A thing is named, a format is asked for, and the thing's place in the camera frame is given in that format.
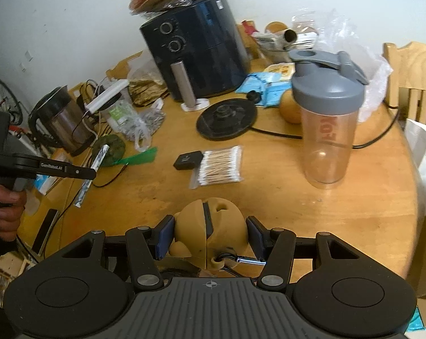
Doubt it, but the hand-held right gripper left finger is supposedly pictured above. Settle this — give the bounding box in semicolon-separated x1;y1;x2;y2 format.
61;215;176;291

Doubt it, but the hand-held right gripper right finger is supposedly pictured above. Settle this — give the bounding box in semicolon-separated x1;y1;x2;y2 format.
246;216;355;290

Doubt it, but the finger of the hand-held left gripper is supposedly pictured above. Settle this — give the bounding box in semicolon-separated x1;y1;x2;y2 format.
36;162;98;181

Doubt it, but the marbled grey strip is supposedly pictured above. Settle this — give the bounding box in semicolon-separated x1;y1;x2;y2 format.
74;144;109;208

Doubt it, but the tan round figure keychain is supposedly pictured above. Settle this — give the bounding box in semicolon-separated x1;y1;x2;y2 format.
169;199;266;271

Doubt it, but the person's left hand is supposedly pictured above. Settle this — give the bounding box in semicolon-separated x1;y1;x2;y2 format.
0;186;27;243

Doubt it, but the blue tissue pack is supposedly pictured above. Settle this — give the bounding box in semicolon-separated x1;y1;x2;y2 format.
33;176;63;195

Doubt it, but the stainless steel electric kettle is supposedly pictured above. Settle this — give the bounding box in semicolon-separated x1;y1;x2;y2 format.
28;85;97;157

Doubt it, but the green mesh bag of rounds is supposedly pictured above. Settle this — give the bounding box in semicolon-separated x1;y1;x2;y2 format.
92;135;159;167

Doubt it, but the black smartphone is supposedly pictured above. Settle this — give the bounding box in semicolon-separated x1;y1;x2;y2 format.
32;208;60;255

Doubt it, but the bicycle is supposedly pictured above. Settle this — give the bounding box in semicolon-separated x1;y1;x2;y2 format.
0;76;23;135

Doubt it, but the clear jar with green label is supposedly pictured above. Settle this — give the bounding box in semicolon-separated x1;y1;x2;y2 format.
107;94;136;131

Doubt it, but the pack of cotton swabs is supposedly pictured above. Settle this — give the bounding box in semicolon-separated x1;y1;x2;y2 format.
190;145;243;188

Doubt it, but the small black card box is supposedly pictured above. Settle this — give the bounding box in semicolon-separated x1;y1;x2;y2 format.
174;151;204;171

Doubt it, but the clear bag of dark seeds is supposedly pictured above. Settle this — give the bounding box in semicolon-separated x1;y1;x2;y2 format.
126;108;166;152

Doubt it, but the bag of brown dried food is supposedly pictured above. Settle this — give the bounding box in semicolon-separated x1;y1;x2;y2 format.
128;60;168;107

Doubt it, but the brown cardboard piece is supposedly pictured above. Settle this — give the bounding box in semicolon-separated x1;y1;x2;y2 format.
105;51;145;80

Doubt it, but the black kettle base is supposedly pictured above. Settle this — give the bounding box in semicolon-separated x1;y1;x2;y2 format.
196;99;259;139

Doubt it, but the orange round fruit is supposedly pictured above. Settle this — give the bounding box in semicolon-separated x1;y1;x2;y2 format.
279;90;303;124

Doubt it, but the clear shaker bottle grey lid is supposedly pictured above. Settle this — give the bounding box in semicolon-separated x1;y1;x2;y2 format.
289;49;369;188

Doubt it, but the blue wipes pack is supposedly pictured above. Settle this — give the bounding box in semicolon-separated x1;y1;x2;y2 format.
239;72;270;94
264;81;293;108

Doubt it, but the yellow packet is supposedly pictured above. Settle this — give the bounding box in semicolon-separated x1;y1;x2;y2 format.
263;63;295;76

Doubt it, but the black air fryer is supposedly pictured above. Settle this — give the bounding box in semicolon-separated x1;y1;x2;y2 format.
139;0;250;112

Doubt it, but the round wooden object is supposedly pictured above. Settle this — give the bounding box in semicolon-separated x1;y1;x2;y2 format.
265;21;287;36

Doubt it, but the clear plastic bag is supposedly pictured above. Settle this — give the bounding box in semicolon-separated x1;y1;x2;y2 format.
292;9;390;121

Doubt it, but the wooden chair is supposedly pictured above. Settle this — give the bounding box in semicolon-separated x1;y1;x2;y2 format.
382;42;426;128

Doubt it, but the black cable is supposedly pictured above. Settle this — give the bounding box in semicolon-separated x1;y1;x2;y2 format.
91;162;129;188
15;177;93;255

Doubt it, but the black kettle base cord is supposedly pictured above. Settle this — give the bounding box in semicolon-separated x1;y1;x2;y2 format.
250;111;400;149

